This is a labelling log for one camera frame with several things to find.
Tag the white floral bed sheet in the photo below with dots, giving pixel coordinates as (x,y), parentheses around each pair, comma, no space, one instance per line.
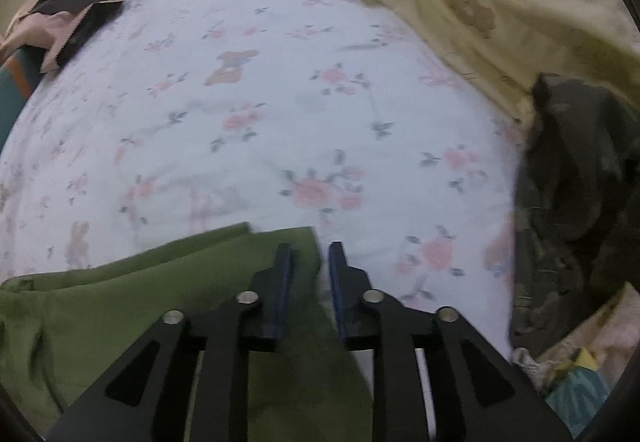
(280,122)

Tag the camouflage garment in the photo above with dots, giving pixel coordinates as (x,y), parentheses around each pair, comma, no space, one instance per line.
(570,202)

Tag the teal patterned cloth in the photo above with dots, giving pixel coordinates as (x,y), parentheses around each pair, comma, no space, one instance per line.
(580,394)

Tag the pink and black garment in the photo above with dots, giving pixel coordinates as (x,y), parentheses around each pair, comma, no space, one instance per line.
(65,22)

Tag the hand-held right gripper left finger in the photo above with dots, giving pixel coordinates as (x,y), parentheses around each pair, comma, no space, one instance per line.
(285,272)

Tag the green pants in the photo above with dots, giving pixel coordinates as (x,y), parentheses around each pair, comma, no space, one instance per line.
(125,302)

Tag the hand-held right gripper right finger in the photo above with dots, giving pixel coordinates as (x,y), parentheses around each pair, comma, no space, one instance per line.
(336,279)

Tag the pale pink cloth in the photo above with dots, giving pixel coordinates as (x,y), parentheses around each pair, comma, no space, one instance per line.
(600,327)

